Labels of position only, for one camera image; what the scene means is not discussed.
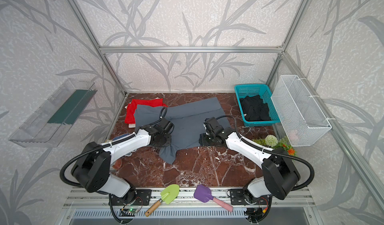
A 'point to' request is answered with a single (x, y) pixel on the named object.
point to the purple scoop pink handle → (203, 193)
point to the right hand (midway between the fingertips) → (202, 136)
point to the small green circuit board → (129, 210)
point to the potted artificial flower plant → (272, 141)
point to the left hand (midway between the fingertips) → (169, 138)
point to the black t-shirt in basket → (255, 109)
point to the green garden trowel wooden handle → (168, 195)
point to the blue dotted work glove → (121, 136)
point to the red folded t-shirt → (130, 117)
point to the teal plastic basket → (264, 91)
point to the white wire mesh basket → (304, 121)
